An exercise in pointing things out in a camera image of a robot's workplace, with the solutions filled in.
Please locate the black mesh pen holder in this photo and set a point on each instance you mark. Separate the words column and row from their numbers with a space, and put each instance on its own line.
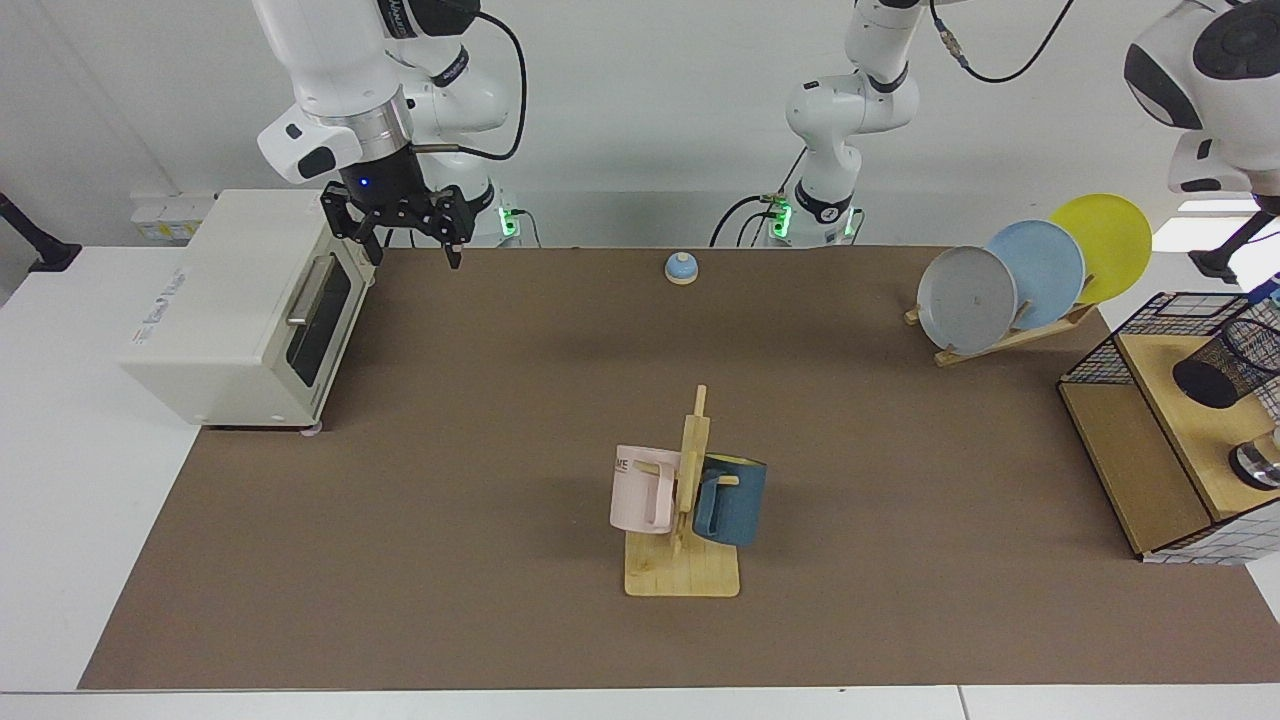
column 1215, row 380

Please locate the pale toaster oven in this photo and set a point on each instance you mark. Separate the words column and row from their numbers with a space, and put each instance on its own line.
column 240, row 270

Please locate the small blue round bell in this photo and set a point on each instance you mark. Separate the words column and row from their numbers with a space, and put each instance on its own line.
column 681, row 268

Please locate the brown table cloth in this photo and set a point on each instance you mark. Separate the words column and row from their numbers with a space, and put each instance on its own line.
column 500, row 550

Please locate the pink cup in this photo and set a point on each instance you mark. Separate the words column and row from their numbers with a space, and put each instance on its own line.
column 635, row 495

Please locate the black clamp stand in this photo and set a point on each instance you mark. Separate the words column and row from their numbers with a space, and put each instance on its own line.
column 1225, row 260
column 40, row 250

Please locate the dark blue cup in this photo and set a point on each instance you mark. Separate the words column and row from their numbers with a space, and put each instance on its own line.
column 735, row 505

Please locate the wooden cup stand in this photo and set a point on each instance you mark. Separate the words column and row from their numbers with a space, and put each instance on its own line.
column 680, row 575

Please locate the grey plate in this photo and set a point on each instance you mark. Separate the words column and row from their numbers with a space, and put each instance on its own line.
column 965, row 300

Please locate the wooden plate rack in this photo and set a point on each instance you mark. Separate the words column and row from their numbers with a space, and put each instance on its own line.
column 1010, row 340

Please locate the light blue plate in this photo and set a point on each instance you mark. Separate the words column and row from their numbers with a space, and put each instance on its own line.
column 1050, row 265

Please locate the yellow plate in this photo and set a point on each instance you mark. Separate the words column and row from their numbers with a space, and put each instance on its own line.
column 1115, row 250

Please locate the glass lid with metal rim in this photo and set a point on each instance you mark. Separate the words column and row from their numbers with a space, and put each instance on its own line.
column 1262, row 465

